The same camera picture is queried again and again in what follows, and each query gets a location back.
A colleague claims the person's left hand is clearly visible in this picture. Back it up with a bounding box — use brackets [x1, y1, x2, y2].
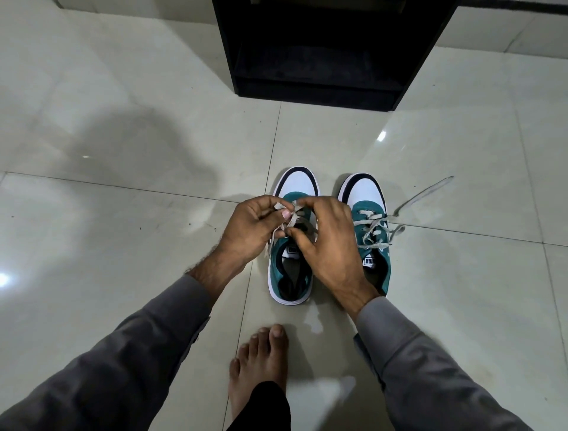
[219, 195, 297, 267]

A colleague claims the person's right hand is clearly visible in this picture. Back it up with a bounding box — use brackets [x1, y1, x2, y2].
[284, 196, 384, 319]

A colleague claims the grey shoelace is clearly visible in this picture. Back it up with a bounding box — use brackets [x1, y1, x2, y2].
[265, 201, 319, 258]
[354, 176, 454, 249]

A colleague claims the person's left forearm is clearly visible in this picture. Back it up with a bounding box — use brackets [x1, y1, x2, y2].
[0, 245, 252, 431]

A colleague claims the person's right forearm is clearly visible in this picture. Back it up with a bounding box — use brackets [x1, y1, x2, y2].
[341, 288, 534, 431]

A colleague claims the white and teal sneaker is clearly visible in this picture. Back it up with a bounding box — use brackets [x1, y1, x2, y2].
[337, 173, 391, 297]
[267, 166, 321, 306]

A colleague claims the person's bare foot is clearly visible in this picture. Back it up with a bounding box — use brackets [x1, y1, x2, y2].
[228, 324, 290, 421]

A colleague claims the person's black trouser leg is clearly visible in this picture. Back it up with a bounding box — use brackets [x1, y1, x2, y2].
[226, 380, 293, 431]

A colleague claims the black wooden cabinet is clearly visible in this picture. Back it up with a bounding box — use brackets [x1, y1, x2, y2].
[212, 0, 461, 112]

